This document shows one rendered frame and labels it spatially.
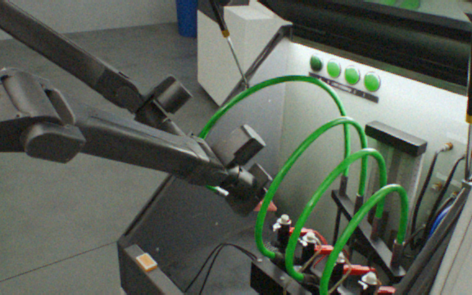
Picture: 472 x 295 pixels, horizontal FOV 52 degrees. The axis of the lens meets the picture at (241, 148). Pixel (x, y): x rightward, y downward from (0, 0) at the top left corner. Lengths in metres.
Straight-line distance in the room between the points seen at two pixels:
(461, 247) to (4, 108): 0.71
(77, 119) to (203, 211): 0.84
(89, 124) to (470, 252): 0.62
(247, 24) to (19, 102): 3.24
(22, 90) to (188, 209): 0.84
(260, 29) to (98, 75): 2.85
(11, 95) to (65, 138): 0.07
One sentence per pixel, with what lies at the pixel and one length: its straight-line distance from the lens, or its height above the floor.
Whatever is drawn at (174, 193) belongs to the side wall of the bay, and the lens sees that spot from 1.29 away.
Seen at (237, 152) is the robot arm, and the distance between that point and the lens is 0.90.
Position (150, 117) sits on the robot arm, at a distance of 1.03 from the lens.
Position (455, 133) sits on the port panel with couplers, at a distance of 1.11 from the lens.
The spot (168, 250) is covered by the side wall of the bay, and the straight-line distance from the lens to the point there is 1.39.
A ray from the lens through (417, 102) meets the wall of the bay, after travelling 1.15.
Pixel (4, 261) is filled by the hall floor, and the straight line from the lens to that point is 2.92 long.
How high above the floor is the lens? 1.75
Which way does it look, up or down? 27 degrees down
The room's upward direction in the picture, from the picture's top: 2 degrees clockwise
